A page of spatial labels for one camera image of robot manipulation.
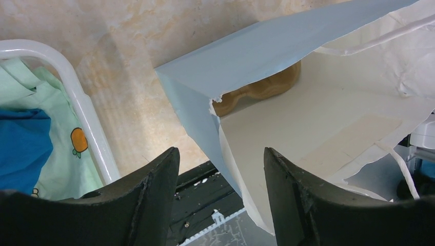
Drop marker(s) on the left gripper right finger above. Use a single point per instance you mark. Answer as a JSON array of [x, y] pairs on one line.
[[307, 210]]

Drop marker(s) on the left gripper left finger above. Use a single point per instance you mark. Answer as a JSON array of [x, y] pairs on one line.
[[134, 210]]

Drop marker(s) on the light blue paper bag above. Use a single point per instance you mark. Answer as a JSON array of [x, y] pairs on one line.
[[366, 82]]

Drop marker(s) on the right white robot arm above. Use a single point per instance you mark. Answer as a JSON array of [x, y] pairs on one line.
[[422, 139]]

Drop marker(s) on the white plastic basket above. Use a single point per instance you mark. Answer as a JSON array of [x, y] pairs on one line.
[[81, 102]]

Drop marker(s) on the light green cloth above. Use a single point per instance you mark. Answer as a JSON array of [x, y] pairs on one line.
[[69, 171]]

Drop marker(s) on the blue cloth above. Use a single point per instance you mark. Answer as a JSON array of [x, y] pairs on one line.
[[25, 148]]

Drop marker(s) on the white cable duct strip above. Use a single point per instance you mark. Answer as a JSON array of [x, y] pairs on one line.
[[219, 220]]

